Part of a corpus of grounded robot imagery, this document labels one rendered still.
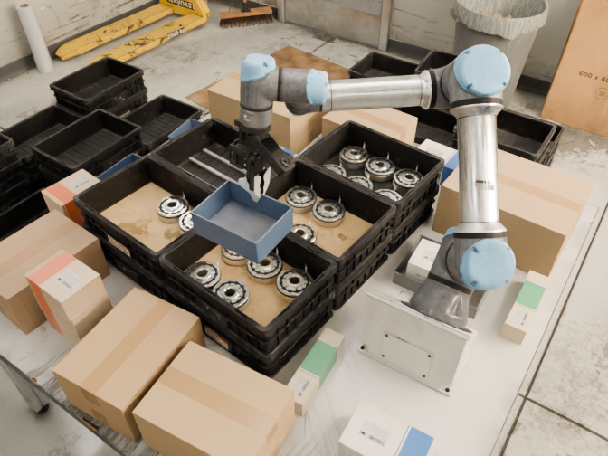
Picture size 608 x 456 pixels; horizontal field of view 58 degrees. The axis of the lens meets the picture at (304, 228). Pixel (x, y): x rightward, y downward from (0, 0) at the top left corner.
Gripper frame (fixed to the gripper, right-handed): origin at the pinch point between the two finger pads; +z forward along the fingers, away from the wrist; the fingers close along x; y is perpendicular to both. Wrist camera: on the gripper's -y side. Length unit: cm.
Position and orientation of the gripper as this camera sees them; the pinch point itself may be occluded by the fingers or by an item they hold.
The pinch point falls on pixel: (260, 197)
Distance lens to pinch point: 140.3
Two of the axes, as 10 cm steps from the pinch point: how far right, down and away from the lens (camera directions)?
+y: -8.1, -4.0, 4.3
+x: -5.8, 4.5, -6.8
